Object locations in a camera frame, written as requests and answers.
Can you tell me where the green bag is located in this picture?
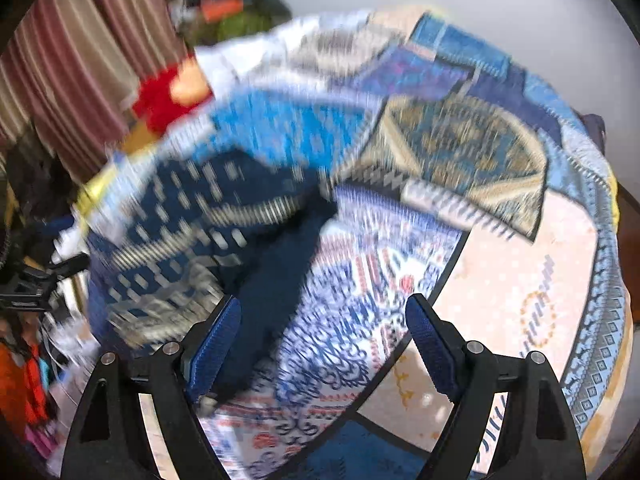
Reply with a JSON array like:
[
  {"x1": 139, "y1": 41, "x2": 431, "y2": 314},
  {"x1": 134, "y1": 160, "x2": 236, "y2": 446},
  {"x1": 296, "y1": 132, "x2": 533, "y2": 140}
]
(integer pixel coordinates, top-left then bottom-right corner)
[{"x1": 172, "y1": 0, "x2": 293, "y2": 48}]

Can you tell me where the dark blue knit garment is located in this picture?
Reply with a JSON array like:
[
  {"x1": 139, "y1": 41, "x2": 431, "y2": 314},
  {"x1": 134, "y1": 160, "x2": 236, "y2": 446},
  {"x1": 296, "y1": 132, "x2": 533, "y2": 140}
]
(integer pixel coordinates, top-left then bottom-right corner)
[{"x1": 220, "y1": 195, "x2": 343, "y2": 403}]

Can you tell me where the striped curtain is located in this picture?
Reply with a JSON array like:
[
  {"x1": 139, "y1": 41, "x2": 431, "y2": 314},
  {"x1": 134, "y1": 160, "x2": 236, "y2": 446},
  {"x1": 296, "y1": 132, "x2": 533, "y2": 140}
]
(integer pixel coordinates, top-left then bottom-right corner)
[{"x1": 0, "y1": 0, "x2": 198, "y2": 183}]

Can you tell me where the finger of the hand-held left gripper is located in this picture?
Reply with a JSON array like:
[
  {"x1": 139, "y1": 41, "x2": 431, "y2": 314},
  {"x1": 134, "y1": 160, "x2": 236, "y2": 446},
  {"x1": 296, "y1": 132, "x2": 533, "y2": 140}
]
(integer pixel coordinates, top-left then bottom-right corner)
[{"x1": 47, "y1": 254, "x2": 92, "y2": 282}]

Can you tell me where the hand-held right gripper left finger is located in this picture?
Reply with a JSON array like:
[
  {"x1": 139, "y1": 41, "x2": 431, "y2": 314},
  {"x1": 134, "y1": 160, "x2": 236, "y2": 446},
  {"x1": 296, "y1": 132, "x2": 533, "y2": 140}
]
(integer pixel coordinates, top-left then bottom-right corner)
[{"x1": 60, "y1": 295, "x2": 243, "y2": 480}]

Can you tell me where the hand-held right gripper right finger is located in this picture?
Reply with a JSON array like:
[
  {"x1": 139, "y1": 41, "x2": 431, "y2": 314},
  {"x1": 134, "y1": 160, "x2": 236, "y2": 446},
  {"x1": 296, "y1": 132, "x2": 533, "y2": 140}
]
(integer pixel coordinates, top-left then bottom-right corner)
[{"x1": 405, "y1": 294, "x2": 587, "y2": 480}]

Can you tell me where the patchwork printed blanket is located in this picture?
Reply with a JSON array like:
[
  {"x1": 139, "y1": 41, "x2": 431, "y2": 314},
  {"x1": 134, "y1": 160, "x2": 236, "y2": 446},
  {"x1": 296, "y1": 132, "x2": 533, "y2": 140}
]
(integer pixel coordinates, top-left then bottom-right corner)
[{"x1": 75, "y1": 5, "x2": 631, "y2": 480}]

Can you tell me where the dark purple object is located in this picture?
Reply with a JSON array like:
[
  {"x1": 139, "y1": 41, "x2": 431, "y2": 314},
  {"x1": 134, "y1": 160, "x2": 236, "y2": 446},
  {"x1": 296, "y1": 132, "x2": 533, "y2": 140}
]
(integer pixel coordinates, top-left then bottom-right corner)
[{"x1": 582, "y1": 113, "x2": 609, "y2": 155}]

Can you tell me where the white cloth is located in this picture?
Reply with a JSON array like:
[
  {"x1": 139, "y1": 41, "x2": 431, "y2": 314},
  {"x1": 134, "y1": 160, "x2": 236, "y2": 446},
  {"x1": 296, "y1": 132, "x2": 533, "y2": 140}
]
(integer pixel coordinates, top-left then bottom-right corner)
[{"x1": 194, "y1": 15, "x2": 321, "y2": 96}]

